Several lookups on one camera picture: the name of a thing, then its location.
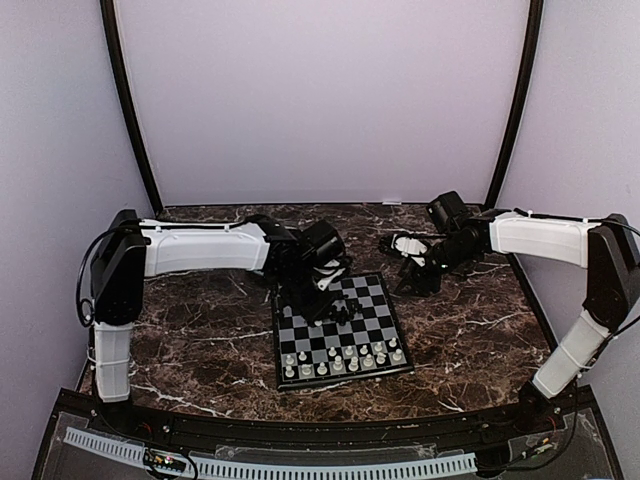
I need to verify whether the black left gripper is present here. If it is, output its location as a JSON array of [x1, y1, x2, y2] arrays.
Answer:
[[276, 266, 337, 322]]

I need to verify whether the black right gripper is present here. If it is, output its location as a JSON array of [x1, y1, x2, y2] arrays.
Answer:
[[394, 236, 477, 298]]

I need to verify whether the black grey chessboard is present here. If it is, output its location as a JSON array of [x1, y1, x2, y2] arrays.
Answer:
[[271, 272, 414, 391]]

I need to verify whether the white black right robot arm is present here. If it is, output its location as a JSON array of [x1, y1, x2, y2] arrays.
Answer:
[[379, 191, 639, 434]]

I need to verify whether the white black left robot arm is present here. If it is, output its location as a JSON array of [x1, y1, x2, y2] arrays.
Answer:
[[75, 210, 351, 436]]

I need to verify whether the black chess pieces pile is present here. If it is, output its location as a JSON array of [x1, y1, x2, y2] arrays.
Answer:
[[276, 293, 363, 326]]

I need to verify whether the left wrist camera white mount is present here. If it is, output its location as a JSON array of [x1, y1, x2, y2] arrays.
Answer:
[[312, 255, 353, 291]]

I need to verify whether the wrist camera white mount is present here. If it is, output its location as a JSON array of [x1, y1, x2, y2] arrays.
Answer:
[[312, 255, 353, 291], [378, 233, 429, 258]]

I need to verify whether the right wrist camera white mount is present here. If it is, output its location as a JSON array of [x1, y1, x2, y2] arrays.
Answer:
[[378, 233, 429, 258]]

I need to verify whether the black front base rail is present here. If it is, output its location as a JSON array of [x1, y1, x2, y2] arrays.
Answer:
[[79, 396, 564, 452]]

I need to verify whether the white slotted cable duct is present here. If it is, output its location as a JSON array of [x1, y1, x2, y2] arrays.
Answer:
[[63, 427, 477, 479]]

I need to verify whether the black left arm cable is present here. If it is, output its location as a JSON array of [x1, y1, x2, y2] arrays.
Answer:
[[75, 232, 116, 329]]

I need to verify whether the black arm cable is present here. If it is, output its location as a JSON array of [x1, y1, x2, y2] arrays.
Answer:
[[599, 219, 640, 366], [75, 232, 116, 329]]

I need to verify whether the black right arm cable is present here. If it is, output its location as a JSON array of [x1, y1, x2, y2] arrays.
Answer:
[[599, 219, 640, 366]]

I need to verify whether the right black frame post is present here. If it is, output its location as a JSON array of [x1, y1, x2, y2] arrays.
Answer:
[[484, 0, 544, 208]]

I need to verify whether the black frame post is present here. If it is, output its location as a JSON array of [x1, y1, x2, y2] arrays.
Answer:
[[99, 0, 164, 215], [484, 0, 544, 208]]

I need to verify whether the left black frame post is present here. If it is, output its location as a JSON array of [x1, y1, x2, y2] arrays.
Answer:
[[99, 0, 164, 215]]

